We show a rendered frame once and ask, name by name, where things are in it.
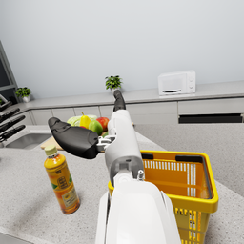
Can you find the lemon tea bottle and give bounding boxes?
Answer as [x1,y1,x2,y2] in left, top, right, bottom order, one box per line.
[43,144,81,215]

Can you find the yellow slatted basket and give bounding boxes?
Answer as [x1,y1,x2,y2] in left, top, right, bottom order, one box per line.
[107,150,220,244]

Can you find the steel kitchen sink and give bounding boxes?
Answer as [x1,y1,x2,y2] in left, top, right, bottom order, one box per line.
[4,132,52,151]

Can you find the red apple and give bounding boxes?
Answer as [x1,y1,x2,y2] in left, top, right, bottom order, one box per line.
[95,116,111,132]

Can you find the green apple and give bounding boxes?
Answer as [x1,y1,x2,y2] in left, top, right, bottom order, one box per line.
[88,119,104,136]

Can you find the potted green plant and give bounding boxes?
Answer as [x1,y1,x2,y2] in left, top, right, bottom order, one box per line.
[14,86,32,104]
[104,74,123,94]

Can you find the wooden cutting board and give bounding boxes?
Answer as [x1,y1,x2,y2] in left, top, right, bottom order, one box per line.
[40,121,135,153]

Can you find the green cabbage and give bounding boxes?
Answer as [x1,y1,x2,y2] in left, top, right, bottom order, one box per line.
[66,114,98,128]

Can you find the grey counter cabinets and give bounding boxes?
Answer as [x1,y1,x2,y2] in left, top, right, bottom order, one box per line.
[18,80,244,126]

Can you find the white microwave oven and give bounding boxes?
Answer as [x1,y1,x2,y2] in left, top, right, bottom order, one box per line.
[157,70,197,97]

